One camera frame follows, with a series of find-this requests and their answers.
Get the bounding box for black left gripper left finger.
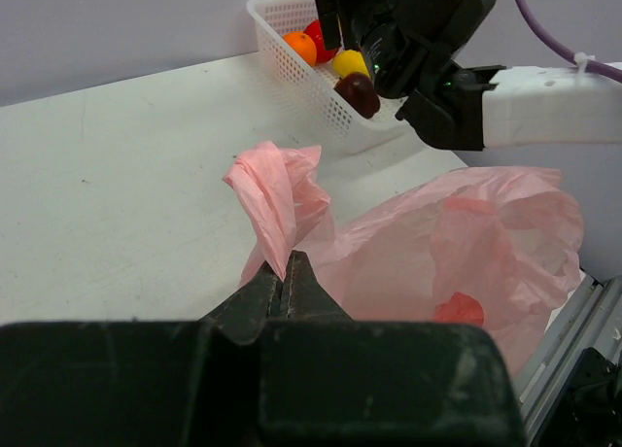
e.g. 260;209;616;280
0;260;283;447

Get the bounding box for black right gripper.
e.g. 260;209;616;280
315;0;503;151

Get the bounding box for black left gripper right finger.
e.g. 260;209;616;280
257;252;527;446

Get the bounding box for yellow fake lemon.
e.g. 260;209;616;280
331;50;369;78

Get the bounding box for dark red fake fruit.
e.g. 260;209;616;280
333;72;381;120

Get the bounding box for pink plastic bag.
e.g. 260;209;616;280
225;142;584;374

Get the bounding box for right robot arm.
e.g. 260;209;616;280
315;0;621;151

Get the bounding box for orange fake fruit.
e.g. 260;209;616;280
283;31;317;67

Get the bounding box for red fake apple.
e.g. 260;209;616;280
304;19;339;65

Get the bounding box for white plastic basket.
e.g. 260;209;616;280
246;0;416;155

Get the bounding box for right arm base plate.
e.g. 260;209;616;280
562;348;621;446

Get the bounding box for aluminium frame rails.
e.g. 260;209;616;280
514;276;621;446

